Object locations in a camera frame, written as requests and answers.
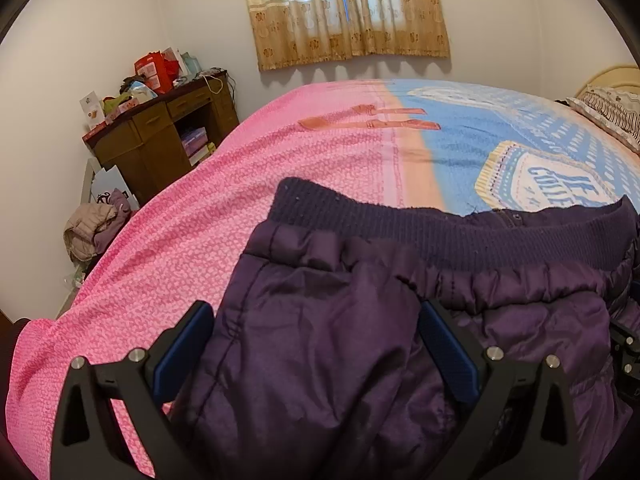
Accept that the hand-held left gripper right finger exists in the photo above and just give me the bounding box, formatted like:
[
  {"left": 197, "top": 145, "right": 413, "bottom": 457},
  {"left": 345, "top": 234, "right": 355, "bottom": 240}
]
[{"left": 419, "top": 300, "right": 581, "bottom": 480}]

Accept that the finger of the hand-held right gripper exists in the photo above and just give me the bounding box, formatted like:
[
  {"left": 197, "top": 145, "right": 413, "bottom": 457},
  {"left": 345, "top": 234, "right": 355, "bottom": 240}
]
[{"left": 607, "top": 280, "right": 640, "bottom": 401}]

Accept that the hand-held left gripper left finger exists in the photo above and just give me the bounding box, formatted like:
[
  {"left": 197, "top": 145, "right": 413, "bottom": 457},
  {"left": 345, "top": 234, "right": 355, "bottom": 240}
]
[{"left": 50, "top": 300, "right": 216, "bottom": 480}]

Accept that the purple puffer jacket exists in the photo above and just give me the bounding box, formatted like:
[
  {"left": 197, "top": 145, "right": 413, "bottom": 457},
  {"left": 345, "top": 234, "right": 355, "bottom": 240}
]
[{"left": 170, "top": 176, "right": 640, "bottom": 480}]

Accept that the pink and blue bedsheet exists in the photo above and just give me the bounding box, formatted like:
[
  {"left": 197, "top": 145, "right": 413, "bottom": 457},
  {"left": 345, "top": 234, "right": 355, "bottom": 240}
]
[{"left": 5, "top": 79, "right": 640, "bottom": 480}]

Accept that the mauve garment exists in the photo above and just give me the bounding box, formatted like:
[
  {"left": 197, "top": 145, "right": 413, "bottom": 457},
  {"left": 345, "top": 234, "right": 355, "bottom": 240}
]
[{"left": 95, "top": 189, "right": 133, "bottom": 256}]

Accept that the beige puffer jacket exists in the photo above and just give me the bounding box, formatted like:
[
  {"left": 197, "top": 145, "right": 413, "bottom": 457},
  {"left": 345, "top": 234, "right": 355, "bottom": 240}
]
[{"left": 63, "top": 202, "right": 118, "bottom": 263}]

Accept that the white paper bag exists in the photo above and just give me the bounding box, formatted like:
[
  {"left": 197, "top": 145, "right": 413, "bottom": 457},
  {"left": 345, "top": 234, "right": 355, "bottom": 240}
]
[{"left": 89, "top": 164, "right": 141, "bottom": 211}]

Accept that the brown wooden desk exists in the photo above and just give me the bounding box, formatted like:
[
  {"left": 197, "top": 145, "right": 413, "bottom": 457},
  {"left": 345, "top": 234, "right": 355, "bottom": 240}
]
[{"left": 82, "top": 72, "right": 241, "bottom": 206}]

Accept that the purple box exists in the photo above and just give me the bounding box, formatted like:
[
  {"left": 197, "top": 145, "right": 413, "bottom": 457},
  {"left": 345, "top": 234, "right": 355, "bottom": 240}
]
[{"left": 180, "top": 127, "right": 210, "bottom": 153}]

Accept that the patterned pillow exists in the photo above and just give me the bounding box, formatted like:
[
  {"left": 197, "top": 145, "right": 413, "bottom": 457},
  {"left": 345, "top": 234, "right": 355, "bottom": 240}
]
[{"left": 566, "top": 85, "right": 640, "bottom": 153}]

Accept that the green box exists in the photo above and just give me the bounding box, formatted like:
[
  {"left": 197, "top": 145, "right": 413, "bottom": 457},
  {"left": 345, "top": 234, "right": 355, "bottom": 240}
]
[{"left": 102, "top": 95, "right": 141, "bottom": 121}]

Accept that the white carton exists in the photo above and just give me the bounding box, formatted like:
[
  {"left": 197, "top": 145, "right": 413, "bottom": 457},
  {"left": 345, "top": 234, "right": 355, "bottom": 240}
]
[{"left": 78, "top": 91, "right": 107, "bottom": 133}]

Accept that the cream headboard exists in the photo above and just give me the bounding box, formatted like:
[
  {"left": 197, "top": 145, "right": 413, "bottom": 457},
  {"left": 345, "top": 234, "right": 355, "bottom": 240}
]
[{"left": 575, "top": 65, "right": 640, "bottom": 103}]

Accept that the red box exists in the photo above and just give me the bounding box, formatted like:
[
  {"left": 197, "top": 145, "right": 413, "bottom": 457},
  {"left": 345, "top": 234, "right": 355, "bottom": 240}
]
[{"left": 134, "top": 51, "right": 180, "bottom": 95}]

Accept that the beige patterned curtain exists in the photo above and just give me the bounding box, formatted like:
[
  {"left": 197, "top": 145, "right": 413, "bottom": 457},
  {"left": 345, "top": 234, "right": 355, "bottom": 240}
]
[{"left": 239, "top": 0, "right": 451, "bottom": 72}]

